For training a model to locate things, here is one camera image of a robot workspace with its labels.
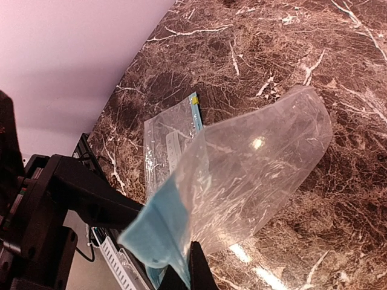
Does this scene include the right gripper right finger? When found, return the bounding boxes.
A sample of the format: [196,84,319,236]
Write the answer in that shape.
[158,241,218,290]

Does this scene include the white slotted cable duct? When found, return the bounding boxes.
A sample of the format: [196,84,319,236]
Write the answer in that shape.
[99,236,136,290]

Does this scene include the clear zip bag blue zipper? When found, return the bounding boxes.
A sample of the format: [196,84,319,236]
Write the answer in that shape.
[118,86,332,289]

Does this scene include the black front table rail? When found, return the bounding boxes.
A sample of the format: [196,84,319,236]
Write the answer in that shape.
[73,133,108,182]

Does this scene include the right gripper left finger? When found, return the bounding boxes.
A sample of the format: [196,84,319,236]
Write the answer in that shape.
[49,155,143,230]

